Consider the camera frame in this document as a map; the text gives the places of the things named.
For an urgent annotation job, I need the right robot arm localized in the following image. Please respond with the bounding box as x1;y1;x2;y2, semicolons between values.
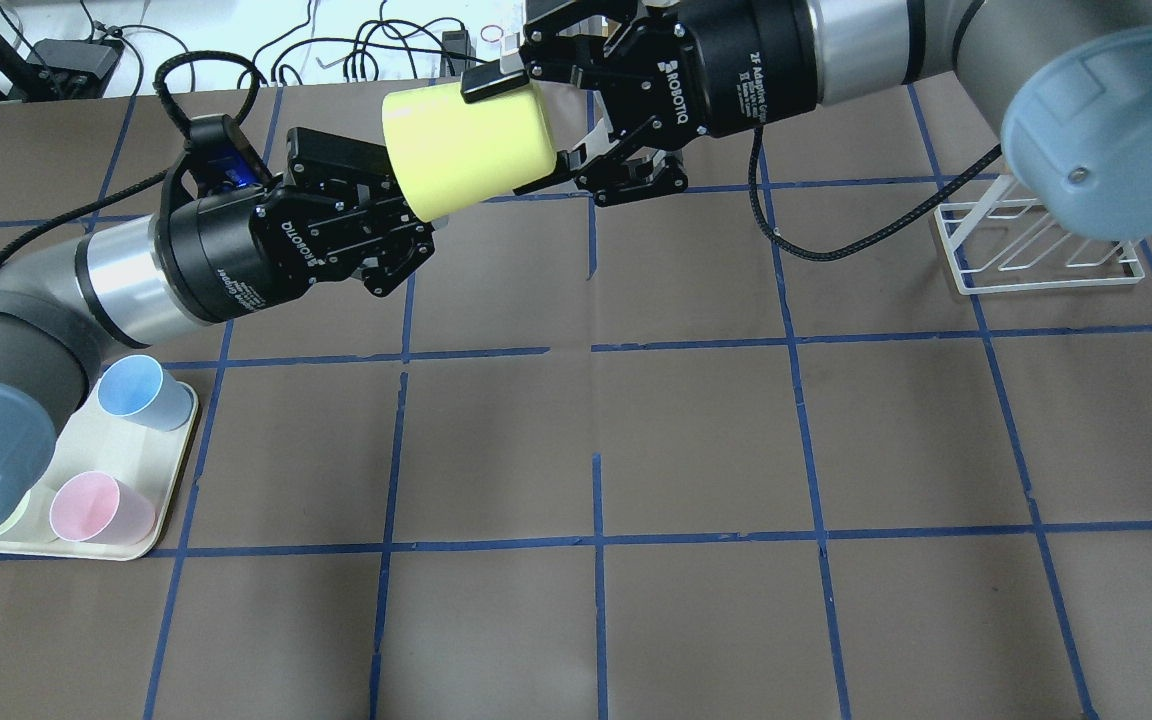
461;1;1152;241

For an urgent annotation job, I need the cream serving tray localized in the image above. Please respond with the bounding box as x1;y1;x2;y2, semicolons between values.
0;382;200;562

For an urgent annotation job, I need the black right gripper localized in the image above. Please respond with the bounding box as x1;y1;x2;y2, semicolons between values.
460;1;819;209

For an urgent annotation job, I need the yellow plastic cup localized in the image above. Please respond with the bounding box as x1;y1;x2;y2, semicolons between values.
381;83;558;222

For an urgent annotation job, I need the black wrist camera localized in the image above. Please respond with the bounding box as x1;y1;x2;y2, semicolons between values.
185;114;273;196

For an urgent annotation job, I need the white wire cup rack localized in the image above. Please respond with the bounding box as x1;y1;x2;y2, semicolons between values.
932;176;1146;296

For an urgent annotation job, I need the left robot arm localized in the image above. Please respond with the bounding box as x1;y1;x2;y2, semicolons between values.
0;127;442;525

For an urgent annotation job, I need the blue plastic cup near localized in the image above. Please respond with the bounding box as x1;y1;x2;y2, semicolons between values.
96;355;196;432

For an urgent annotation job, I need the pink plastic cup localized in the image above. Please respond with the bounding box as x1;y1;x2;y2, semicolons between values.
47;471;157;546

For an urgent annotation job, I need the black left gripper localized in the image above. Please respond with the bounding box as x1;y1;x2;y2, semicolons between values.
156;128;435;323

